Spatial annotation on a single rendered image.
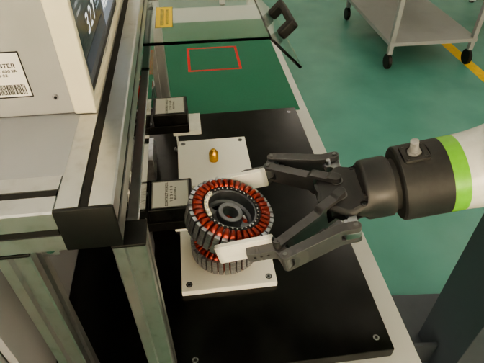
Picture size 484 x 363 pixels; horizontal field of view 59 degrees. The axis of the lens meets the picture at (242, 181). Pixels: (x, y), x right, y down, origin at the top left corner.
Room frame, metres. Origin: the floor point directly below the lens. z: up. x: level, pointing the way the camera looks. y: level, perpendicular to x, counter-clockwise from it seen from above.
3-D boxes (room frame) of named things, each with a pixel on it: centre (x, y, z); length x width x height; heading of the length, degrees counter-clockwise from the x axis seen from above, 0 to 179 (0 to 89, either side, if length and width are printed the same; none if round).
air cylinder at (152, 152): (0.68, 0.20, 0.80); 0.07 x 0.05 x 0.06; 7
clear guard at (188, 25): (0.77, 0.08, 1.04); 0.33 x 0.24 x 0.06; 97
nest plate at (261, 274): (0.46, 0.03, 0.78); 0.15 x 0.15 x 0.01; 7
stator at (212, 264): (0.46, 0.03, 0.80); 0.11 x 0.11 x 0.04
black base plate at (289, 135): (0.58, 0.06, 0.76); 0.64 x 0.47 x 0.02; 7
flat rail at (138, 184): (0.57, 0.14, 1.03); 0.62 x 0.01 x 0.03; 7
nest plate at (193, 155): (0.70, 0.06, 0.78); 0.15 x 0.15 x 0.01; 7
